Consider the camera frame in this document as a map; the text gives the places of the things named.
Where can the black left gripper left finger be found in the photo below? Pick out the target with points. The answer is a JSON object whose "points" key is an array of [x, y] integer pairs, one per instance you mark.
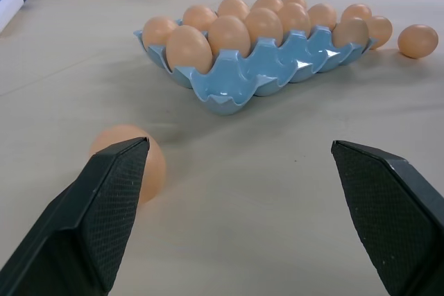
{"points": [[86, 219]]}

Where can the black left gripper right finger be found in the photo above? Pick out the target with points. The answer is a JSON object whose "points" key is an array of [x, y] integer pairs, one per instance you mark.
{"points": [[388, 216]]}

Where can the light blue egg tray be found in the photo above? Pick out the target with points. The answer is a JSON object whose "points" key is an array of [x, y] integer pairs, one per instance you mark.
{"points": [[243, 77]]}

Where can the white and blue box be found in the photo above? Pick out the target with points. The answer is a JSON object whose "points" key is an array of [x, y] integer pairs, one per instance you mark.
{"points": [[8, 3]]}

